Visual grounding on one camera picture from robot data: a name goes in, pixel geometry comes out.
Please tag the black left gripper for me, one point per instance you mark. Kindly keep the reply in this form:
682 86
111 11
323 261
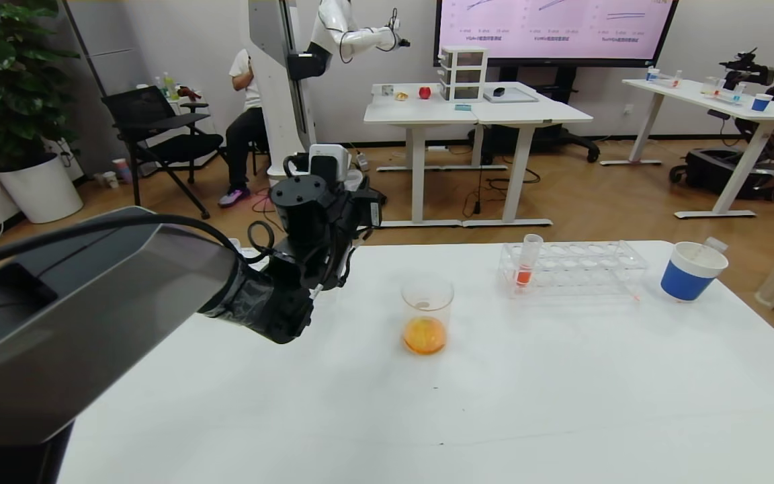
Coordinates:
373 214

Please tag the yellow pigment test tube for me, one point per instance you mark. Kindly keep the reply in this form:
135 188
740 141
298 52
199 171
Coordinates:
716 245

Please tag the black distant robot arm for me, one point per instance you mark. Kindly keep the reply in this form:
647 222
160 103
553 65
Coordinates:
746 67

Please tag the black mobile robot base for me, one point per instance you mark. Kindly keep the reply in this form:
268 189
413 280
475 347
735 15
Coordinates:
709 171

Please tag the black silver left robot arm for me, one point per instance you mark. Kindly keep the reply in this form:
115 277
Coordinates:
91 323

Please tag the clear glass beaker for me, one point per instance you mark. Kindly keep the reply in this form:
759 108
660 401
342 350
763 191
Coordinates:
427 336

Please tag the red pigment test tube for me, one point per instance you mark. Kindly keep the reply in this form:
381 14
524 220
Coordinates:
528 265

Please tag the white power strip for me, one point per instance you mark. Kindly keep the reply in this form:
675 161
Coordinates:
363 161

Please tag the white standing desk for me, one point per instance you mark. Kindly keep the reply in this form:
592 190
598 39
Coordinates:
420 111
528 111

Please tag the white humanoid robot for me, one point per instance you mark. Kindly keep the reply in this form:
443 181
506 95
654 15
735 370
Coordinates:
286 101

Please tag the person in white shirt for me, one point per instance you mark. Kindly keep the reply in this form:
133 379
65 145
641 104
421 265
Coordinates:
242 134

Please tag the white drawer organizer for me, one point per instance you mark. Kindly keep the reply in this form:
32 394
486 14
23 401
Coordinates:
464 74

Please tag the grey flat tray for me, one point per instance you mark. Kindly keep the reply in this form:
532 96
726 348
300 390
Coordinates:
518 97

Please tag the black display stand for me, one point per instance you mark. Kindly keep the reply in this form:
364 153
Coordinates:
562 138

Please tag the brown plush toy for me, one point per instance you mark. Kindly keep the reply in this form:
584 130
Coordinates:
189 93

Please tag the green drink bottle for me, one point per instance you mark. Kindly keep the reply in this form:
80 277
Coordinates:
170 86

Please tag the pink floor cup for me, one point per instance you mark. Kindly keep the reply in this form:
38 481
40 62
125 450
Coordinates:
123 171

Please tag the black office chair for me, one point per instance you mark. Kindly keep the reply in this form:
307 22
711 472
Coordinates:
138 104

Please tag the white floor cup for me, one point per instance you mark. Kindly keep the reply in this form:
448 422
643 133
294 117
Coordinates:
109 180

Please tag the small blue cup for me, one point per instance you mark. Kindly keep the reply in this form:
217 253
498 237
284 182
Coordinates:
760 104
652 75

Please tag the blue white paper cup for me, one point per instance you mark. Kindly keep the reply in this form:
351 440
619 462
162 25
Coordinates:
688 282

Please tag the white plant pot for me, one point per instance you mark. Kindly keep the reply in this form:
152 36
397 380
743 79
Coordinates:
41 188

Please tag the long white desk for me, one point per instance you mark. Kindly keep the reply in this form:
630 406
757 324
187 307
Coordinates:
729 107

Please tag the green leafy plant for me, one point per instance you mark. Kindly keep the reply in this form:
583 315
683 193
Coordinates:
4 81

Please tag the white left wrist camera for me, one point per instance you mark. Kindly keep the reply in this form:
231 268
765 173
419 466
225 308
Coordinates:
328 161

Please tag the large wall display screen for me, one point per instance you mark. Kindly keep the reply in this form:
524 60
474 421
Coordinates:
555 27

